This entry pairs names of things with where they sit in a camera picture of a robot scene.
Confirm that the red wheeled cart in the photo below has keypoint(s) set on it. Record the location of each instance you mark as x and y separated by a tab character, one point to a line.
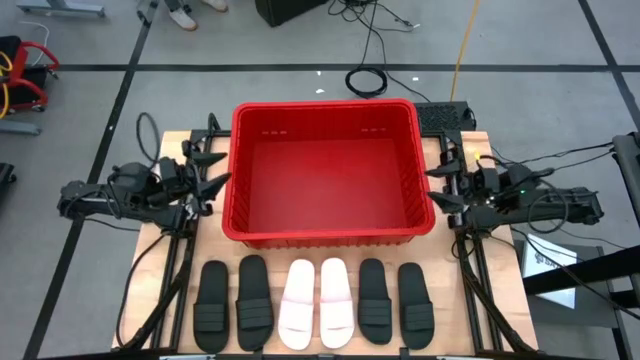
22	80

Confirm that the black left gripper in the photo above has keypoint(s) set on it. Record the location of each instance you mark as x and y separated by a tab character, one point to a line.
190	180

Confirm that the person's shoe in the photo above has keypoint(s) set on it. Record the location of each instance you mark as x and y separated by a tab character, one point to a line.
183	20
216	4

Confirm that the grey metal floor foot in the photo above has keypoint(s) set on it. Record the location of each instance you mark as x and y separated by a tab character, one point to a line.
60	7

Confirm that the black metal bar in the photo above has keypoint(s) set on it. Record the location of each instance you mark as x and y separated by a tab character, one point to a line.
600	267

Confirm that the white slide sandal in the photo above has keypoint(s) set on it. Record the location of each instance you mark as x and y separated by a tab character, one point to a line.
337	305
296	305

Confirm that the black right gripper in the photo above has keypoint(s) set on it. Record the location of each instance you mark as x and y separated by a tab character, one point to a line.
480	187

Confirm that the black perforated box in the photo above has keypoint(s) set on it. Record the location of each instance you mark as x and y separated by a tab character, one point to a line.
442	117

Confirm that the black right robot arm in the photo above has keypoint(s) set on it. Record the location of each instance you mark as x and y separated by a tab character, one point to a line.
550	205

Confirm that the black slide sandal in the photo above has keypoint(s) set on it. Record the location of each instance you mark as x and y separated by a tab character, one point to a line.
416	310
375	305
211	310
255	305

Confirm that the red plastic bin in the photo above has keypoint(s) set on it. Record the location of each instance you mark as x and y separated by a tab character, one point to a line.
327	190

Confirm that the black floor box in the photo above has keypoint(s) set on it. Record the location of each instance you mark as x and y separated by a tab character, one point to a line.
285	10

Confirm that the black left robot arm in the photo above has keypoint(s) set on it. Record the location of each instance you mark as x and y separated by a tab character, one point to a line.
90	197

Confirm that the white printed paper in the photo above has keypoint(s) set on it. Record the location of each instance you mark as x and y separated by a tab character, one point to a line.
550	265

